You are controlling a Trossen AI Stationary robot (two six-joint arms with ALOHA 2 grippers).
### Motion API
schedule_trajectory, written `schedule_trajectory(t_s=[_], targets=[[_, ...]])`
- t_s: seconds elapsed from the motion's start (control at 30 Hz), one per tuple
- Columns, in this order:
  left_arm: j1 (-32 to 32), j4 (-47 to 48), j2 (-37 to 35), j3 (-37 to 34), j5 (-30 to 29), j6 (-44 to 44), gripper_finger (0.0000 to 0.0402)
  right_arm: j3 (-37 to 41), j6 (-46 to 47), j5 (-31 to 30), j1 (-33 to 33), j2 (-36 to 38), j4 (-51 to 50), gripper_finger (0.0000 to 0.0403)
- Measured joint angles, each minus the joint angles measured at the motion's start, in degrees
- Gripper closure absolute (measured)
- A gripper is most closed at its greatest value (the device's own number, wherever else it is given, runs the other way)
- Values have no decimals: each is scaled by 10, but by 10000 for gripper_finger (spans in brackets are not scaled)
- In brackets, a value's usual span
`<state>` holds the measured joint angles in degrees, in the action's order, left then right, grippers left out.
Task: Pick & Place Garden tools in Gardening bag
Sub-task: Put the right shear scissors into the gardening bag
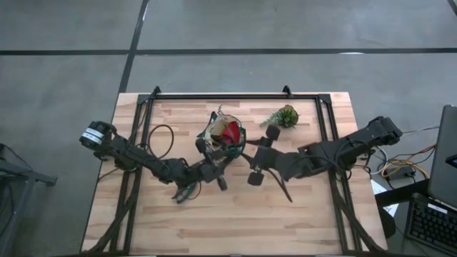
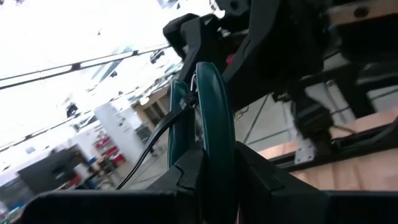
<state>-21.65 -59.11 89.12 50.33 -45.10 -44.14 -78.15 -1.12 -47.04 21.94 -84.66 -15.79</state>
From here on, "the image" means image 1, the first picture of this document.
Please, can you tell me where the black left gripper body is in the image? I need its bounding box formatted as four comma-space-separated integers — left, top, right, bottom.
192, 156, 232, 183

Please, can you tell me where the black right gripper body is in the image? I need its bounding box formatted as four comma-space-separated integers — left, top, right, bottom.
251, 144, 286, 172

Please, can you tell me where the black keyboard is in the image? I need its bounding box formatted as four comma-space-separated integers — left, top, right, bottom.
406, 194, 457, 256

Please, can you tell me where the brown left arm cable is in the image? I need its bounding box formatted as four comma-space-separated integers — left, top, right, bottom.
146, 123, 176, 161

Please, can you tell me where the black table frame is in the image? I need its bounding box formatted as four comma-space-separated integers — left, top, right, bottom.
81, 84, 388, 256

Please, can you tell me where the white paper sheet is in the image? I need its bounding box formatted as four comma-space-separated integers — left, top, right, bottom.
370, 179, 399, 218

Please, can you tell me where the cream canvas green-trimmed gardening bag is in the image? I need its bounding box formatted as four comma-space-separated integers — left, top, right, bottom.
195, 109, 248, 161

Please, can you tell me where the red and black gardening glove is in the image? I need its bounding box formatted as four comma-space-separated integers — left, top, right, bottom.
221, 120, 241, 146

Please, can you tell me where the black power box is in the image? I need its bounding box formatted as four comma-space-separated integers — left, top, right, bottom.
386, 166, 417, 181

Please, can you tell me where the white cable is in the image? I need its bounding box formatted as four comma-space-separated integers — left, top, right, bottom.
402, 124, 441, 136

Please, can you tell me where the grey laptop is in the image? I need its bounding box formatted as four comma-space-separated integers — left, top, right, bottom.
427, 104, 457, 208

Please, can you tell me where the potted succulent plant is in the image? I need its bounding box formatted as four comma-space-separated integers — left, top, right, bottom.
258, 104, 301, 130

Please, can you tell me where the yellow cable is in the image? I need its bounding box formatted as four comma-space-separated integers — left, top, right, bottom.
380, 143, 437, 180

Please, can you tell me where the grey metal stand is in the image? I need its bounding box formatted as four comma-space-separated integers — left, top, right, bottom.
0, 142, 58, 257

